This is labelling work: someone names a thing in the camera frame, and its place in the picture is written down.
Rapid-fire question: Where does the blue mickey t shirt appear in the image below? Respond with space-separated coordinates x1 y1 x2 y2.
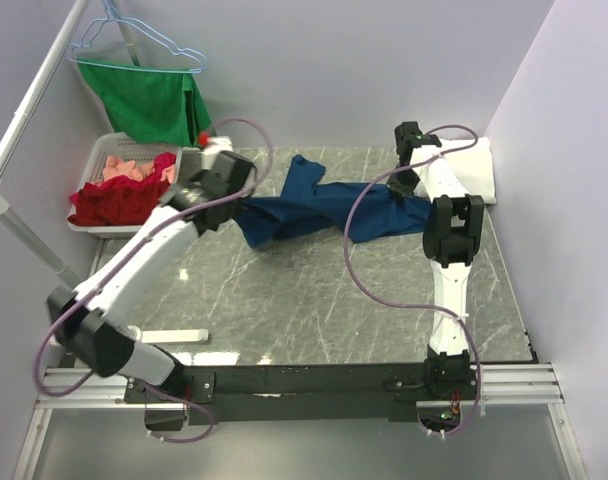
235 155 430 248

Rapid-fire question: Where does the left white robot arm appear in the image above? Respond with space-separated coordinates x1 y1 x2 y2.
47 150 259 402

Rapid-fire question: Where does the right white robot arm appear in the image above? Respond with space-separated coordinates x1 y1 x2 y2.
388 121 484 399

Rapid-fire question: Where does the folded white t shirt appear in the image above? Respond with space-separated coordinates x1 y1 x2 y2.
441 137 497 205

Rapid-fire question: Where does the magenta garment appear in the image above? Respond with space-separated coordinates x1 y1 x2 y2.
153 152 177 180

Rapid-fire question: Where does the green hanging cloth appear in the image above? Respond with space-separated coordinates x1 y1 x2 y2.
78 61 212 147

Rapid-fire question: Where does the dark red garment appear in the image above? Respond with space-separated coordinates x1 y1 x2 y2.
68 177 170 227

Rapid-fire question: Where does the white plastic laundry basket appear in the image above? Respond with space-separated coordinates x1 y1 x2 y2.
67 133 182 238

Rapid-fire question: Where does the pink garment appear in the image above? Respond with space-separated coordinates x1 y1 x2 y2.
102 156 175 183

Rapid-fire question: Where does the white rack foot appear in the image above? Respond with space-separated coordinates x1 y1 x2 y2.
128 326 210 344

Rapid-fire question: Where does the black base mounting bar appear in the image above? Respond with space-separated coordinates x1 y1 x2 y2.
122 362 488 432

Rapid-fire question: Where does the white clothes rack pole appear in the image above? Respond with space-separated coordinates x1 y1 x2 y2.
0 1 110 287

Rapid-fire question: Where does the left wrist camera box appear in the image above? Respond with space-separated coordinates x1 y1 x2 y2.
197 131 233 162

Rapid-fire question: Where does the light blue wire hanger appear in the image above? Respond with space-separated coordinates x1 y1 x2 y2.
65 1 209 74

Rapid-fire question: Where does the aluminium rail frame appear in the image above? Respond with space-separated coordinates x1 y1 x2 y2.
12 364 589 479

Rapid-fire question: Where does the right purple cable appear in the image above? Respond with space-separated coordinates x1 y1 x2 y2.
342 124 485 439

